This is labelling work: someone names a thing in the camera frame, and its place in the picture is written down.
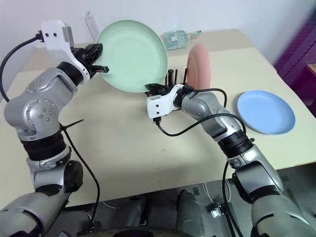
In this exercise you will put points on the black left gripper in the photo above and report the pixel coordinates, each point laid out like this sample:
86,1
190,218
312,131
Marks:
85,58

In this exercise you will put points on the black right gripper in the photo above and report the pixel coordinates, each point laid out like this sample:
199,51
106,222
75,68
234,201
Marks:
164,89

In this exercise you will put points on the green plate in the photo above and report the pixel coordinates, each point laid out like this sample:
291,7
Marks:
133,56

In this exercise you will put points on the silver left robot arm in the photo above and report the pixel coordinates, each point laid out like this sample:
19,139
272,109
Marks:
39,108

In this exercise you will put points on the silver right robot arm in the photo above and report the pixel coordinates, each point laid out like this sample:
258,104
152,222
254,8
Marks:
259,177

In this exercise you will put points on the dark wooden dish rack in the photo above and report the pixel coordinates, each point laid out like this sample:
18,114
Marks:
170,76

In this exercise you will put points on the clear acrylic stand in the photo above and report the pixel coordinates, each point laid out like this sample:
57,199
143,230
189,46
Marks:
91,24

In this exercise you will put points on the pink plate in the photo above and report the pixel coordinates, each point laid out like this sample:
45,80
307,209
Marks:
200,66

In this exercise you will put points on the pale green plastic packet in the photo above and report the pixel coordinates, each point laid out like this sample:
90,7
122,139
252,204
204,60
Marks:
176,38

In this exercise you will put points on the black zip tie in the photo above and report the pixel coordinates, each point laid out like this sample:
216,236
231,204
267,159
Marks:
74,123

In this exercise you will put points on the blue plate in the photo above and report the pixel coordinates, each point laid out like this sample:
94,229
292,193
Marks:
266,112

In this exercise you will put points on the dark rounded grey shape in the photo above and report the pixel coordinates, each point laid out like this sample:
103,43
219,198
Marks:
137,212
188,209

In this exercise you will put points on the black rounded housing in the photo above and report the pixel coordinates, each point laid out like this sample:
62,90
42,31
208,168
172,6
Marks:
143,232

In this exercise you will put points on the purple curtain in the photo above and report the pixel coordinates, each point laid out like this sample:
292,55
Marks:
298,47

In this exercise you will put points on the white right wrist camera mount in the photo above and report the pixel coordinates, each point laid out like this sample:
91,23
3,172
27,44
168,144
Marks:
158,106

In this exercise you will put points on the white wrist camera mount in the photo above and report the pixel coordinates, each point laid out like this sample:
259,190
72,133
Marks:
158,106
54,39

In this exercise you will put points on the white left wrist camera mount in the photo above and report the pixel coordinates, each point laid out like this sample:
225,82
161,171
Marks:
54,39

